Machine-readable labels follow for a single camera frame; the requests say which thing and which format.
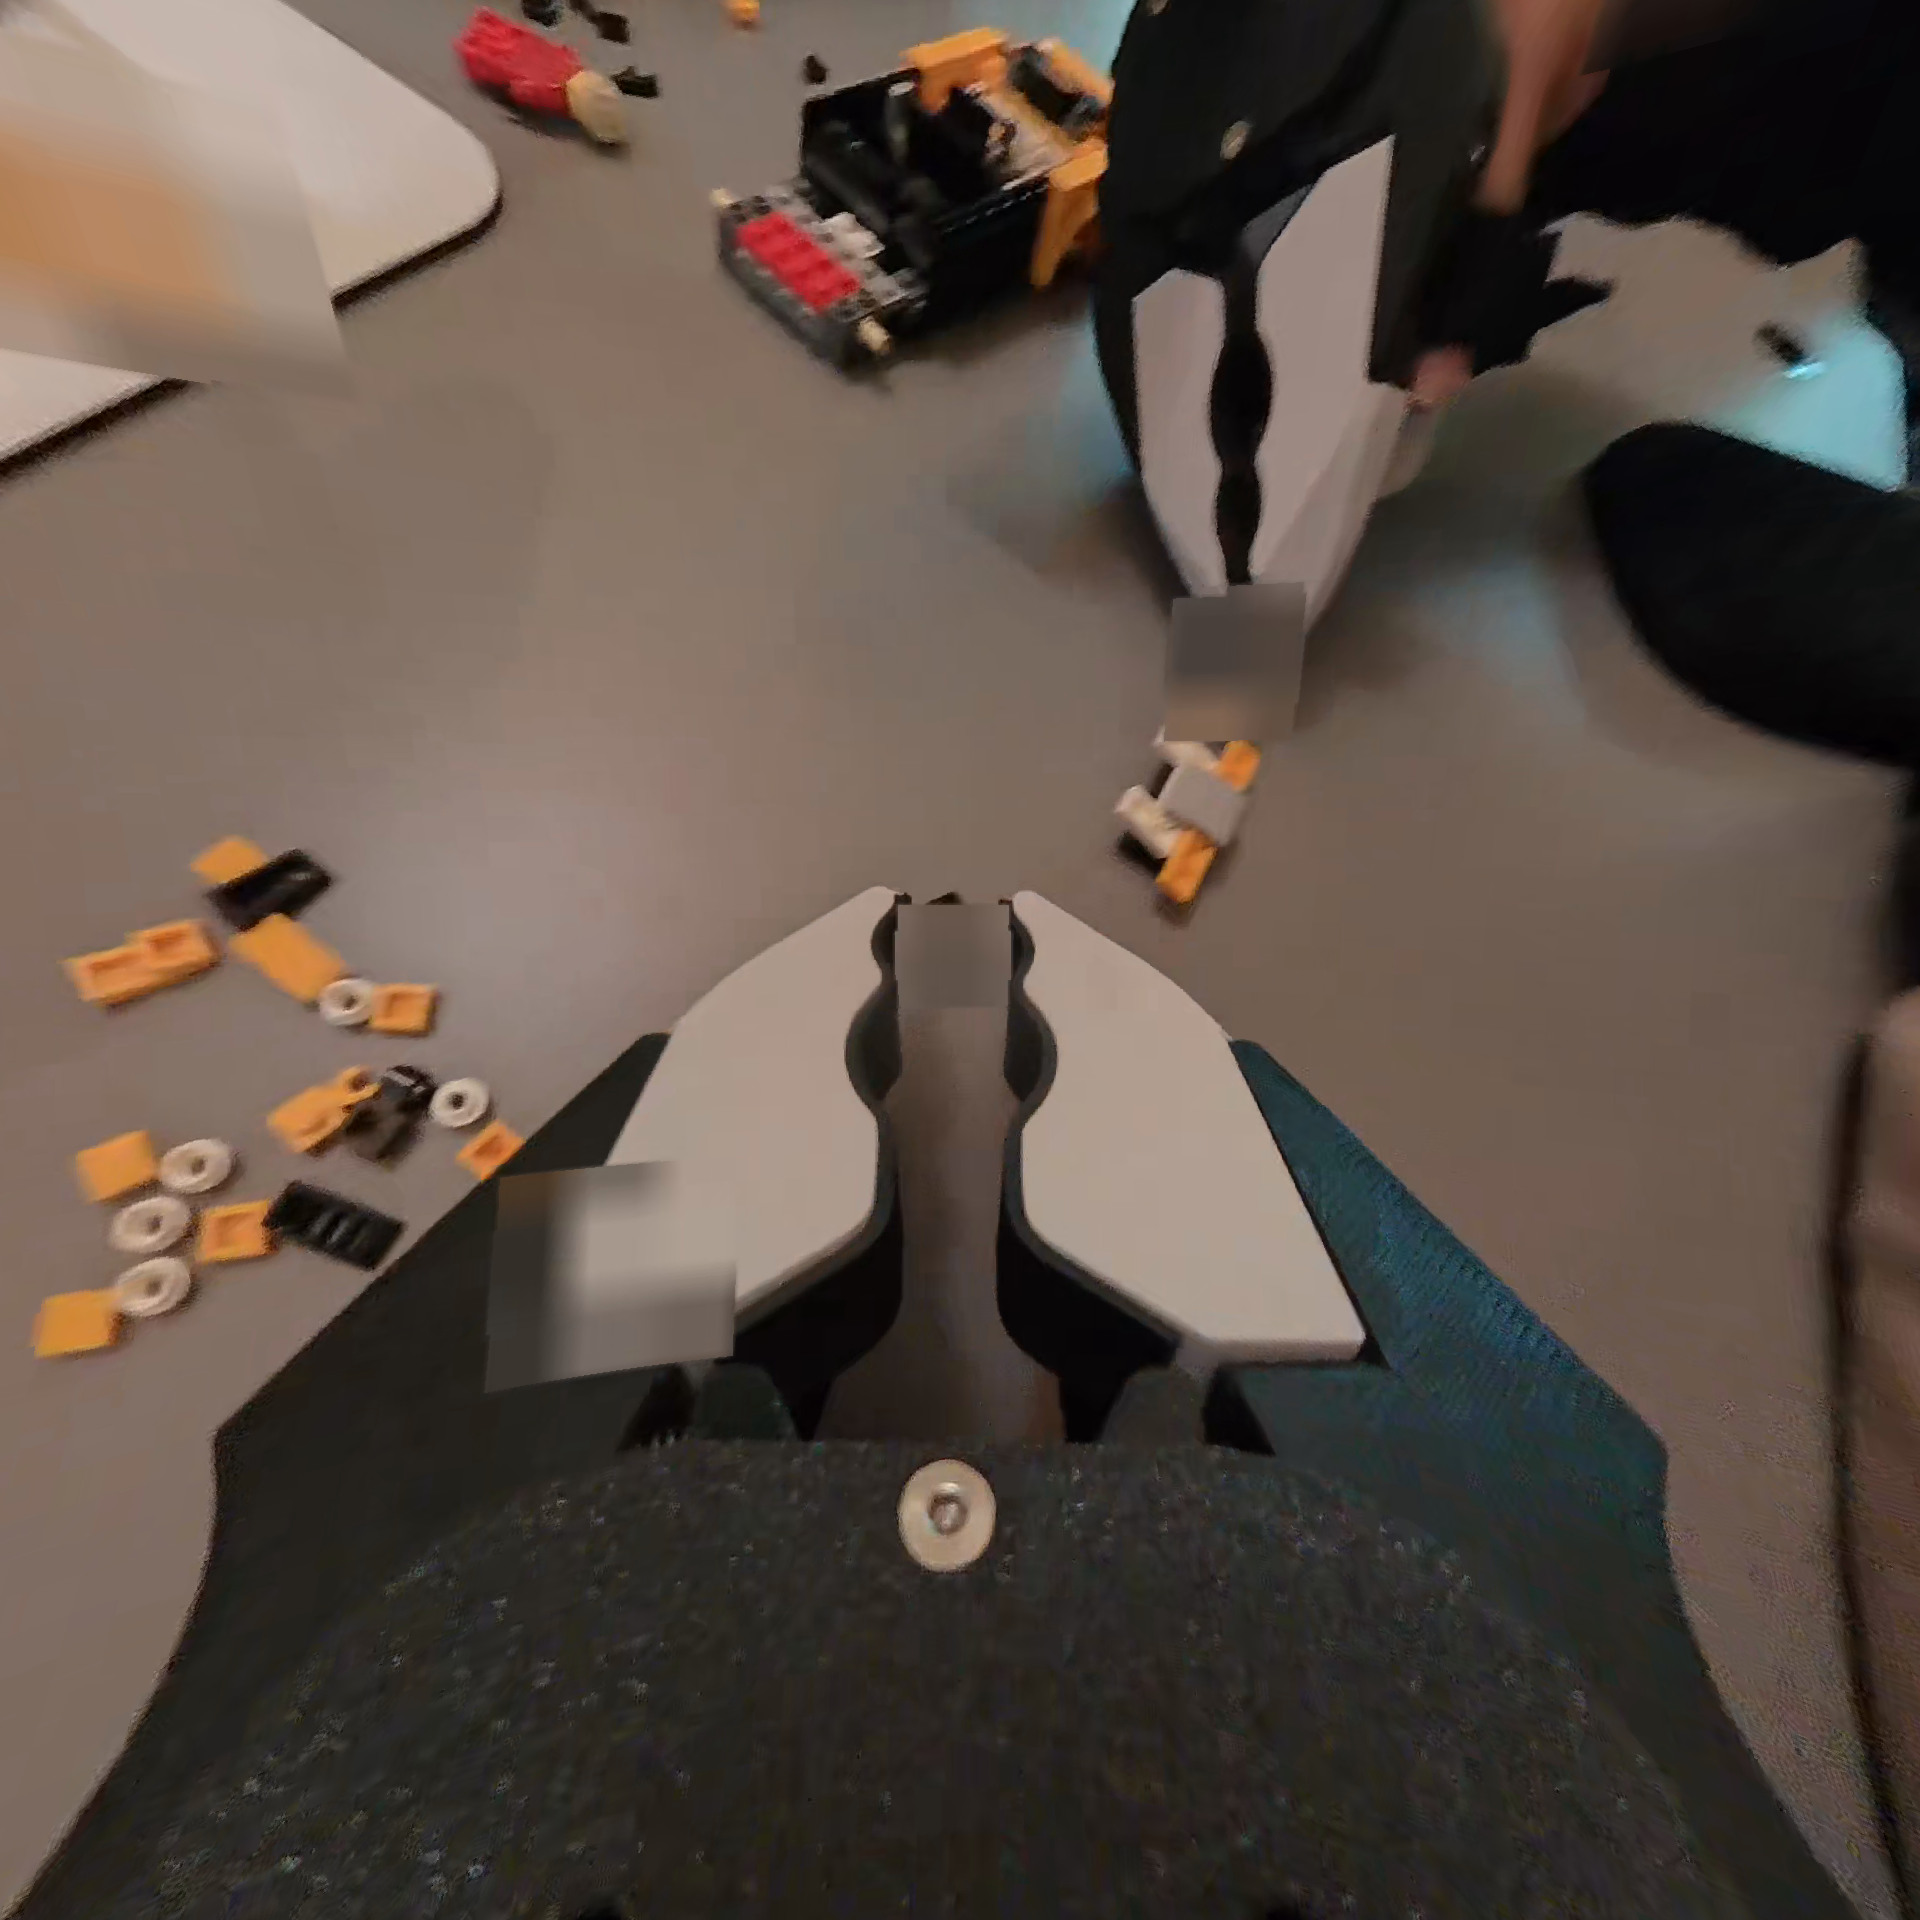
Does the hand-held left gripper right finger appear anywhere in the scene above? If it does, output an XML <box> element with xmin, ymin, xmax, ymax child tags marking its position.
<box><xmin>998</xmin><ymin>886</ymin><xmax>1368</xmax><ymax>1373</ymax></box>

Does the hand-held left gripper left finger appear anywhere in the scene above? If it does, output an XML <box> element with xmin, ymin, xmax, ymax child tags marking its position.
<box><xmin>606</xmin><ymin>884</ymin><xmax>914</xmax><ymax>1330</ymax></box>

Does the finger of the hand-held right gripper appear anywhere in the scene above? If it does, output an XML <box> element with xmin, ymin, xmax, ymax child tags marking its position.
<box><xmin>1246</xmin><ymin>134</ymin><xmax>1420</xmax><ymax>597</ymax></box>
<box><xmin>1132</xmin><ymin>260</ymin><xmax>1250</xmax><ymax>597</ymax></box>

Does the small lego subassembly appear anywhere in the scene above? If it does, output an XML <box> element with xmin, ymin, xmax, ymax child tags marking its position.
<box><xmin>1112</xmin><ymin>727</ymin><xmax>1266</xmax><ymax>906</ymax></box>

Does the pile of small lego pieces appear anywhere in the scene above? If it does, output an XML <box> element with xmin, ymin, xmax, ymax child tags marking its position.
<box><xmin>34</xmin><ymin>834</ymin><xmax>526</xmax><ymax>1358</ymax></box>

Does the orange black lego car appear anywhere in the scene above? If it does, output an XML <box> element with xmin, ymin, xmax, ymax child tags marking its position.
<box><xmin>713</xmin><ymin>31</ymin><xmax>1120</xmax><ymax>369</ymax></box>

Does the red and tan lego figure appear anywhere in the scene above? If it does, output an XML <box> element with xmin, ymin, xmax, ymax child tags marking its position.
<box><xmin>454</xmin><ymin>7</ymin><xmax>629</xmax><ymax>146</ymax></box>

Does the person's right hand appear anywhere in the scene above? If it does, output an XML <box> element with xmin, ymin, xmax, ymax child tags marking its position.
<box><xmin>1409</xmin><ymin>22</ymin><xmax>1583</xmax><ymax>408</ymax></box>

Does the beige sweatshirt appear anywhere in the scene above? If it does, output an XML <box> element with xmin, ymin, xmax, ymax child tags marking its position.
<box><xmin>1837</xmin><ymin>991</ymin><xmax>1920</xmax><ymax>1802</ymax></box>

